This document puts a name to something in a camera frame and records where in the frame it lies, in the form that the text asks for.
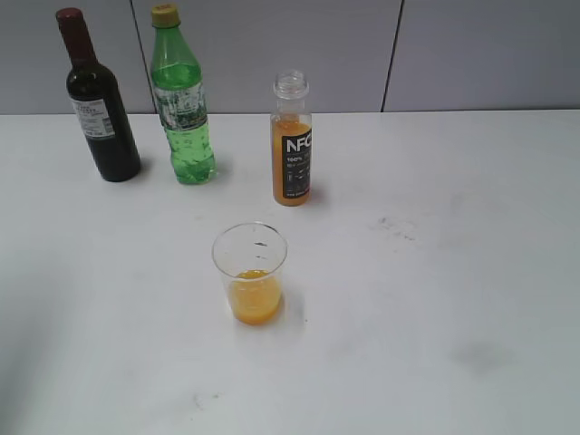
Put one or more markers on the transparent plastic cup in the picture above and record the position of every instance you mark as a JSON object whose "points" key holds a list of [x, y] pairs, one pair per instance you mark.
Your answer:
{"points": [[250, 258]]}

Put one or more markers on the NFC orange juice bottle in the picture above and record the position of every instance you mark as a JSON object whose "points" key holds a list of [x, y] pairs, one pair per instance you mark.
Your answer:
{"points": [[291, 139]]}

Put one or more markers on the green plastic soda bottle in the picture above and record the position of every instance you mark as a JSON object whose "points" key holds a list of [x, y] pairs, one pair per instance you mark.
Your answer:
{"points": [[179, 94]]}

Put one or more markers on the dark red wine bottle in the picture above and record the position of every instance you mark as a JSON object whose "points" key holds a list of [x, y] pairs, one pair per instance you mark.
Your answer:
{"points": [[96, 100]]}

